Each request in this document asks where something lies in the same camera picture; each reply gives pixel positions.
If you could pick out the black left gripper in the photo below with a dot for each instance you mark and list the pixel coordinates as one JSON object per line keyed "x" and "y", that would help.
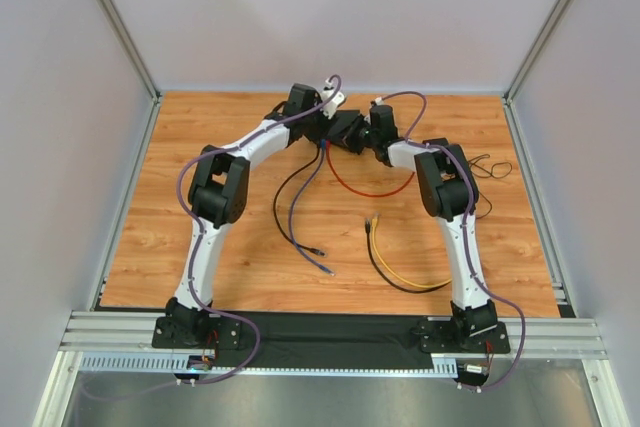
{"x": 320, "y": 123}

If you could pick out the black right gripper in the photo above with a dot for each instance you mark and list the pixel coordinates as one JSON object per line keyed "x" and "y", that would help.
{"x": 360, "y": 136}

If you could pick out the black network switch box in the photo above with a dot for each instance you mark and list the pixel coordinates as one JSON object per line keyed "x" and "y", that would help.
{"x": 343, "y": 128}

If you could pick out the black power adapter with cord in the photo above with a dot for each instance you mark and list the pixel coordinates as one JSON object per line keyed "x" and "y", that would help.
{"x": 482, "y": 167}

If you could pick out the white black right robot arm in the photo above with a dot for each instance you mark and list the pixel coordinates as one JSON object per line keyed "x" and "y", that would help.
{"x": 448, "y": 193}

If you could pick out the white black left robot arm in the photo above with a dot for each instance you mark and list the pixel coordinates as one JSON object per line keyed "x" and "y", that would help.
{"x": 212, "y": 189}

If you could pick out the black cloth strip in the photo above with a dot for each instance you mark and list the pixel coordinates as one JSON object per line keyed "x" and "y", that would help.
{"x": 338, "y": 341}

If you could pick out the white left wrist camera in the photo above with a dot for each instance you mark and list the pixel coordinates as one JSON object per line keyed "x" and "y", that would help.
{"x": 331, "y": 96}

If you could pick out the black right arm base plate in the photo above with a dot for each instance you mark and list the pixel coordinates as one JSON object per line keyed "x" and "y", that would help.
{"x": 440, "y": 335}

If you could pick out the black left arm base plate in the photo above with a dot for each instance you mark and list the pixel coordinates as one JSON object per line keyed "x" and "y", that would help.
{"x": 230, "y": 334}

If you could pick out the aluminium right frame post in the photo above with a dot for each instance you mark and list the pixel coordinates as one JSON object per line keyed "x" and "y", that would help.
{"x": 544, "y": 35}

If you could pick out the aluminium frame post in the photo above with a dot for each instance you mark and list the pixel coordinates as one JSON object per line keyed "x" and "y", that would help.
{"x": 126, "y": 41}
{"x": 544, "y": 35}

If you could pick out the aluminium left frame post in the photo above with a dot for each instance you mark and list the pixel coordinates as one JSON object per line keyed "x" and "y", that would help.
{"x": 126, "y": 41}

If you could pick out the aluminium front frame rail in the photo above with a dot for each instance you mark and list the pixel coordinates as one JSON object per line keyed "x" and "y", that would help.
{"x": 546, "y": 338}

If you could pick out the grey slotted cable duct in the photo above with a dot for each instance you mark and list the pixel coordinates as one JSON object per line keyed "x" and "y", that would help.
{"x": 182, "y": 364}

